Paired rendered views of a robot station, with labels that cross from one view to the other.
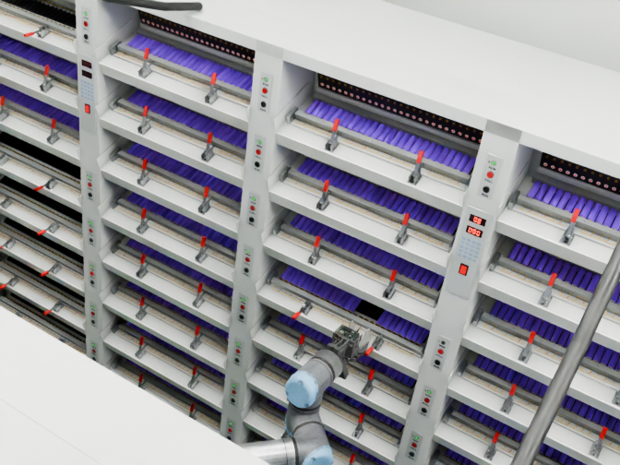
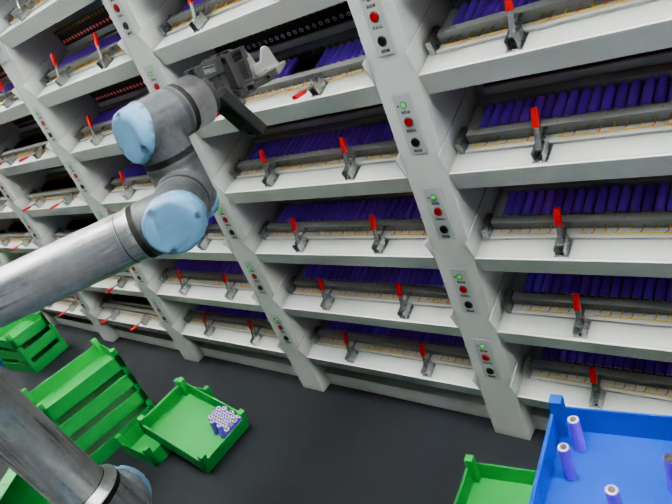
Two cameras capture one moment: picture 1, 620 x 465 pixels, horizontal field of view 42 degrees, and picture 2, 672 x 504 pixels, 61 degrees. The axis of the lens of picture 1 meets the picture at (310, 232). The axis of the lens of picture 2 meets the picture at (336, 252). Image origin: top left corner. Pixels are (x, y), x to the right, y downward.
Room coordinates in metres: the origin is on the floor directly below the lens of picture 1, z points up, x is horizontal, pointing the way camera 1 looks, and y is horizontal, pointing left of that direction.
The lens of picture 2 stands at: (0.77, -0.58, 1.18)
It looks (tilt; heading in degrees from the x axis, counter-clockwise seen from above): 25 degrees down; 20
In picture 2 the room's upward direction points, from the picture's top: 23 degrees counter-clockwise
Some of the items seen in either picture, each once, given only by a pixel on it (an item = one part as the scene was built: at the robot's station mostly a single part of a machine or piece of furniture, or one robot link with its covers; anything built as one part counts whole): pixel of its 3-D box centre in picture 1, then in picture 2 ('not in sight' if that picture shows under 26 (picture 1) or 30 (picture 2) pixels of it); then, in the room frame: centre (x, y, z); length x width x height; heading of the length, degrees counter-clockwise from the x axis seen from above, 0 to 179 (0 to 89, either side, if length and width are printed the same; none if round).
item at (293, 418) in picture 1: (304, 415); (183, 187); (1.64, -0.06, 0.94); 0.12 x 0.09 x 0.12; 19
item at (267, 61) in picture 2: (365, 336); (268, 60); (1.88, -0.21, 1.06); 0.09 x 0.03 x 0.06; 144
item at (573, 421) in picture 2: not in sight; (576, 433); (1.44, -0.58, 0.44); 0.02 x 0.02 x 0.06
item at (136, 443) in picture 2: not in sight; (167, 419); (2.11, 0.72, 0.04); 0.30 x 0.20 x 0.08; 153
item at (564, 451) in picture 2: not in sight; (567, 461); (1.39, -0.56, 0.44); 0.02 x 0.02 x 0.06
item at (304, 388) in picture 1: (309, 383); (155, 125); (1.65, -0.06, 1.05); 0.12 x 0.09 x 0.10; 152
